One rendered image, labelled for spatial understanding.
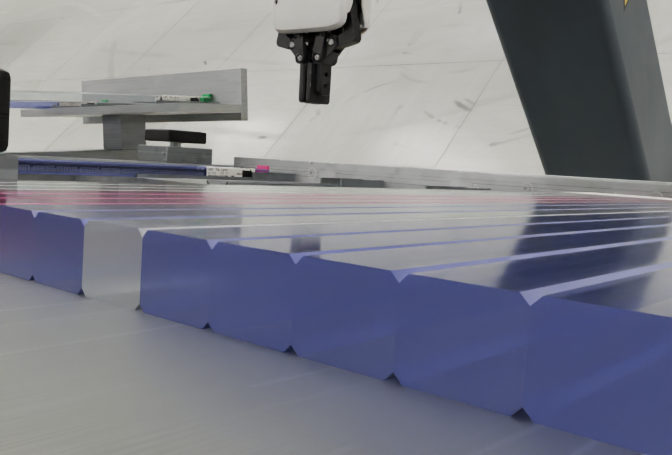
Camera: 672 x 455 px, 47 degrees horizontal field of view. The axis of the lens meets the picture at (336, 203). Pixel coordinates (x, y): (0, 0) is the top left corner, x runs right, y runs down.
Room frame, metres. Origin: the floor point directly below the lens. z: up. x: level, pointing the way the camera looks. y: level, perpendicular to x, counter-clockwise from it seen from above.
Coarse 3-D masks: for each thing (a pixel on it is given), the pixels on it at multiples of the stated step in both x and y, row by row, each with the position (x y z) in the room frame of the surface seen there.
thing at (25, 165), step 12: (24, 168) 0.53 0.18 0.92; (36, 168) 0.54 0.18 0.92; (48, 168) 0.54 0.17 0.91; (60, 168) 0.55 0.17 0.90; (72, 168) 0.55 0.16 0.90; (84, 168) 0.56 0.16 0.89; (96, 168) 0.56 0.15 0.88; (108, 168) 0.56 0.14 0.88; (120, 168) 0.57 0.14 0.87; (132, 168) 0.58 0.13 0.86; (144, 168) 0.58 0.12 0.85; (156, 168) 0.59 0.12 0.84; (168, 168) 0.59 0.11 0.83; (180, 168) 0.60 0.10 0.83; (192, 168) 0.60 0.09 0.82; (204, 168) 0.61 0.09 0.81
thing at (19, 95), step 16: (16, 96) 0.78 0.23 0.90; (32, 96) 0.79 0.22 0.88; (48, 96) 0.80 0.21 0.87; (64, 96) 0.81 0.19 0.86; (80, 96) 0.82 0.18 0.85; (96, 96) 0.83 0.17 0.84; (112, 96) 0.84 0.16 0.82; (128, 96) 0.85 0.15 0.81; (144, 96) 0.86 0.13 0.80; (160, 96) 0.87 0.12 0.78
